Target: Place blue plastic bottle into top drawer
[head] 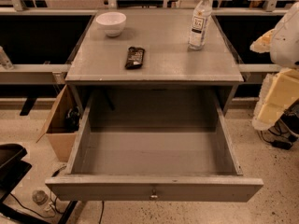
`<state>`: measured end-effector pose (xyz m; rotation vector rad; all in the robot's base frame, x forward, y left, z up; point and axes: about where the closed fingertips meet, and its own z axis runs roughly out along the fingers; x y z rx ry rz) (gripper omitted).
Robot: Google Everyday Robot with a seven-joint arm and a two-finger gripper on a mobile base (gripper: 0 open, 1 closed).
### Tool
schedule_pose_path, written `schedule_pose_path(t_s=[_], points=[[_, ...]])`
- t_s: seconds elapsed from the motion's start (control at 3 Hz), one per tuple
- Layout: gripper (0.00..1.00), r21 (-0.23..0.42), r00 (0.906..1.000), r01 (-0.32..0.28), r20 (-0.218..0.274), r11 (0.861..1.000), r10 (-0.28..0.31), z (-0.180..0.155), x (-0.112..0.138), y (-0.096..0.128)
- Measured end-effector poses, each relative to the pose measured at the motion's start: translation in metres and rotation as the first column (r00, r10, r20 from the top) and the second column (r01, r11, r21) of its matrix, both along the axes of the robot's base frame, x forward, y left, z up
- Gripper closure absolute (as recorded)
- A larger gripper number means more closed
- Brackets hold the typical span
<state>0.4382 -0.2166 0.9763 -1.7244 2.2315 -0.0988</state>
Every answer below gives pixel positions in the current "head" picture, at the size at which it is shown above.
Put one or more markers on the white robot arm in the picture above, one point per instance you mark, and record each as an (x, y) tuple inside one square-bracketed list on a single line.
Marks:
[(284, 49)]

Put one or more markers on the white ceramic bowl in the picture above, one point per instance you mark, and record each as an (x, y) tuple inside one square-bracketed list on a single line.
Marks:
[(112, 23)]

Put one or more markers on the brass drawer knob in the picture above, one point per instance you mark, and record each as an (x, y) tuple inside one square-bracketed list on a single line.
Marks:
[(154, 196)]

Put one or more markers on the open grey top drawer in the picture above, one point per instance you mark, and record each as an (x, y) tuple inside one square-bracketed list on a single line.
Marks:
[(181, 163)]

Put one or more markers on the small clear jar on floor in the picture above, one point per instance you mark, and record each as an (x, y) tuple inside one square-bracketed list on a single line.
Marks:
[(39, 196)]

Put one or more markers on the grey cabinet with top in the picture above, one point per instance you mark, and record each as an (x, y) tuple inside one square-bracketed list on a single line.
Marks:
[(176, 86)]

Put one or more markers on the dark snack bar wrapper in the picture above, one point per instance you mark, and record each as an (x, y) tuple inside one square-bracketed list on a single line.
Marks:
[(135, 57)]

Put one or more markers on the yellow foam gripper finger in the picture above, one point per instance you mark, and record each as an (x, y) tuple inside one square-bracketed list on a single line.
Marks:
[(278, 93), (263, 43)]

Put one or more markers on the brown cardboard box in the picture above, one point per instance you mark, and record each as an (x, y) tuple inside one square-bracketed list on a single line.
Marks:
[(55, 129)]

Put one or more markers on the clear plastic water bottle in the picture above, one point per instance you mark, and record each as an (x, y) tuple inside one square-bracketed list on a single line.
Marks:
[(200, 21)]

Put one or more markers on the black office chair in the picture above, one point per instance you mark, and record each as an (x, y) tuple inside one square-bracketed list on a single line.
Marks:
[(12, 167)]

